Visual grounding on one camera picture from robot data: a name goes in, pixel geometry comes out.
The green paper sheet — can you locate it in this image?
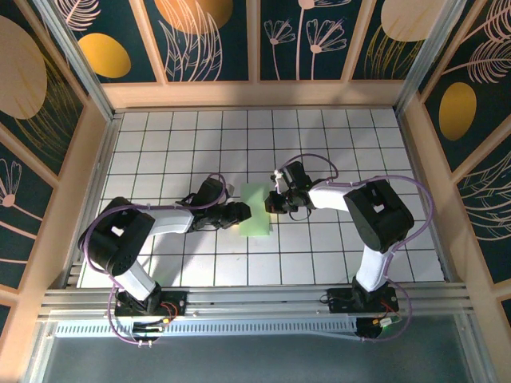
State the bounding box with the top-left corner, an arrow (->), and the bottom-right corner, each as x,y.
238,182 -> 273,239

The black wiring connector module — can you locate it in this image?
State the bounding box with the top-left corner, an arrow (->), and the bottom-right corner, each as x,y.
133,320 -> 165,347

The wiring module with circuit board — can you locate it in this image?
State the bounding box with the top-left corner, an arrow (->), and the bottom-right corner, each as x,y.
355,316 -> 402,343

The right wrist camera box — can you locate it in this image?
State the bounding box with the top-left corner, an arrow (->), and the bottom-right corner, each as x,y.
272,168 -> 290,191

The aluminium mounting rail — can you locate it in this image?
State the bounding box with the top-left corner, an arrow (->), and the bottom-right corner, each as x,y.
38,281 -> 477,321

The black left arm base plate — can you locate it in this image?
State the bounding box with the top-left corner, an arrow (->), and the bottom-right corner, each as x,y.
114,290 -> 188,319

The grey slotted cable duct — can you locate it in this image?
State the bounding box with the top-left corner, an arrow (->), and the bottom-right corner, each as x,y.
53,318 -> 362,339

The aluminium side rail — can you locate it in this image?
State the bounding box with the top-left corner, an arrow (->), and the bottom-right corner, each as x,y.
394,107 -> 458,282
63,113 -> 123,288

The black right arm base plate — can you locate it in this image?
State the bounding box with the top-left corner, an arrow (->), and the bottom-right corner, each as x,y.
321,286 -> 400,314

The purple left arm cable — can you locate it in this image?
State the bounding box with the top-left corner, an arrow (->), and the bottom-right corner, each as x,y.
81,172 -> 228,347

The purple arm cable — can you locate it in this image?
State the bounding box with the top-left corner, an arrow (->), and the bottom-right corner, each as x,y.
274,154 -> 436,345
81,172 -> 228,347

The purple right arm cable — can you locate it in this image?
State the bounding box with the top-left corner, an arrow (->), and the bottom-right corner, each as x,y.
274,154 -> 436,345

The aluminium corner post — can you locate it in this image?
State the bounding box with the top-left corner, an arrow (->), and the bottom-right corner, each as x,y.
393,0 -> 469,116
34,0 -> 119,123

